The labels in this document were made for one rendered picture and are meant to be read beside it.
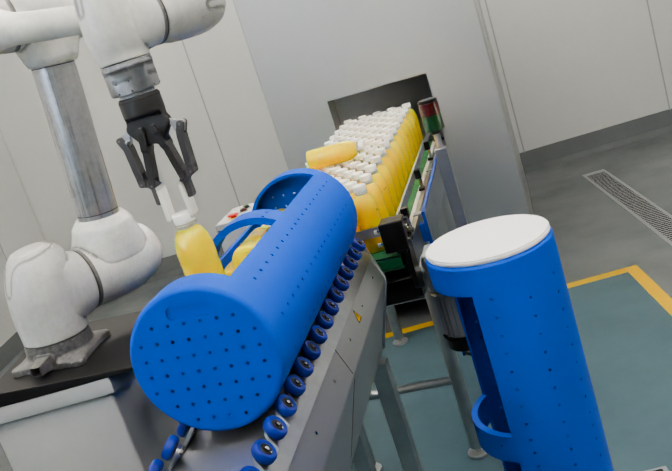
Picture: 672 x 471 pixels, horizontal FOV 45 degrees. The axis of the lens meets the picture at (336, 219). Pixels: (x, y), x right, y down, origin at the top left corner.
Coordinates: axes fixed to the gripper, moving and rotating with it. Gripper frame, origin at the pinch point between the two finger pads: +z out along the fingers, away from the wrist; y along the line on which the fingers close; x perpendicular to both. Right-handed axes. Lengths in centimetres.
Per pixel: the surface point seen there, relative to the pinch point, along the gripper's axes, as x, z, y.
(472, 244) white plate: 35, 33, 46
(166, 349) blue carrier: -11.7, 23.0, -6.5
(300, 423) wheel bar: -8.4, 43.9, 11.4
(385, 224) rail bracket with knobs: 82, 37, 19
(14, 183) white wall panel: 437, 32, -332
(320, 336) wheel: 19.9, 40.0, 10.8
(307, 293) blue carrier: 12.0, 27.1, 13.8
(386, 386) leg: 72, 81, 7
